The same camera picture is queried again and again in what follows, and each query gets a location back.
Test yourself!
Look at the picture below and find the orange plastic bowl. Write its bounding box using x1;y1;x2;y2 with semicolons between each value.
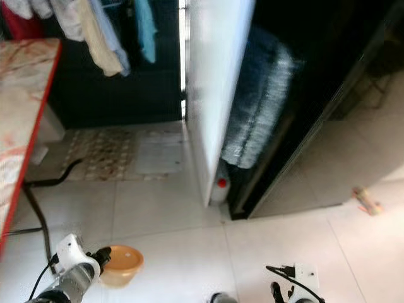
99;244;145;288

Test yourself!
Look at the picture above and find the black glossy fridge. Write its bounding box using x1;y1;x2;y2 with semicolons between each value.
227;0;404;220

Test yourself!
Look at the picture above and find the patterned brown floor mat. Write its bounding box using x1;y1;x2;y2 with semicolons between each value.
60;128;145;182

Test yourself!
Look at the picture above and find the grey floor mat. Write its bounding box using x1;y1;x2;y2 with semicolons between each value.
134;131;184;176

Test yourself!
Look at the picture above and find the plastic jug with red cap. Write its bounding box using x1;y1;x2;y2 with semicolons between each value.
210;161;231;204

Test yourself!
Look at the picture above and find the white plastic box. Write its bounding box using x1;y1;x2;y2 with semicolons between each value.
32;104;67;166

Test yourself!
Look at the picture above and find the marble table with red edge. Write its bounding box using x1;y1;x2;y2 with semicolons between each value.
0;38;62;256

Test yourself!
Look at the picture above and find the clear bubble wrap sheet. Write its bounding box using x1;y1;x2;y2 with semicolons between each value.
221;25;304;170

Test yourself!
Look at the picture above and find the beige hanging garment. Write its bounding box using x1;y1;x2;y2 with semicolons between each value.
79;0;124;78

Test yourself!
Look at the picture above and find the blue-grey hanging garment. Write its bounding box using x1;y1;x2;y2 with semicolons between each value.
92;0;132;76

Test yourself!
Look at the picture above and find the teal hanging garment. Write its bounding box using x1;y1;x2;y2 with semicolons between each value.
134;0;158;64

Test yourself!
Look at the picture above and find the white hanging garment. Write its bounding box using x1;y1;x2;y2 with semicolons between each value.
6;0;86;42

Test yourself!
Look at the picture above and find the red hanging cloth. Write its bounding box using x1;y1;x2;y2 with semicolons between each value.
3;0;46;40

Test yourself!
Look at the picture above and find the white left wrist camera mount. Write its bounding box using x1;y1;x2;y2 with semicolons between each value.
52;234;102;278

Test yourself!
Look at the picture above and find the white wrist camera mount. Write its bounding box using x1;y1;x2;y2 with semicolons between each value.
52;234;102;278
290;263;321;294

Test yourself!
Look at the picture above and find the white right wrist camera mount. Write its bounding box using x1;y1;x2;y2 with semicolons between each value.
290;263;321;294

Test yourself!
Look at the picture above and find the black floor cable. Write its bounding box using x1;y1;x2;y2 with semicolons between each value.
3;158;84;259

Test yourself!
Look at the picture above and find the tan roll with red string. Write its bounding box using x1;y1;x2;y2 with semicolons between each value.
352;186;383;217

